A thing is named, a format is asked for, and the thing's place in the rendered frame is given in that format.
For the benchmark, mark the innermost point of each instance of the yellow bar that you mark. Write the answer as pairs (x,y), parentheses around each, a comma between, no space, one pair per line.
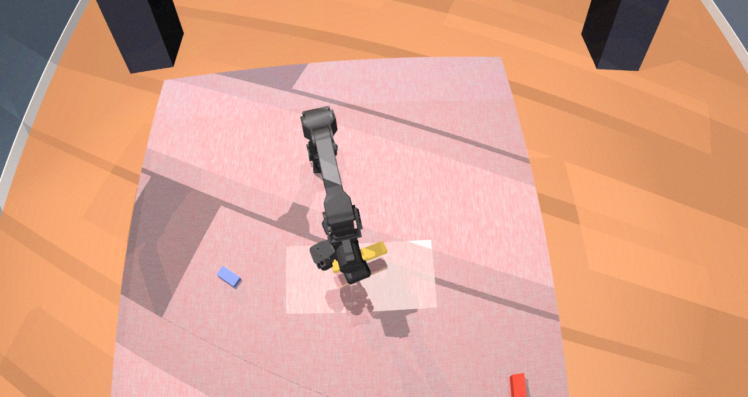
(373,251)

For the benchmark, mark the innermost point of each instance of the light blue rectangular block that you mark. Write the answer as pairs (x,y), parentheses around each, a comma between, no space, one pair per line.
(228,276)

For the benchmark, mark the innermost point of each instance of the red-orange rectangular block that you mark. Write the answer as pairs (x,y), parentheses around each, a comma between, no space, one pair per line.
(517,382)

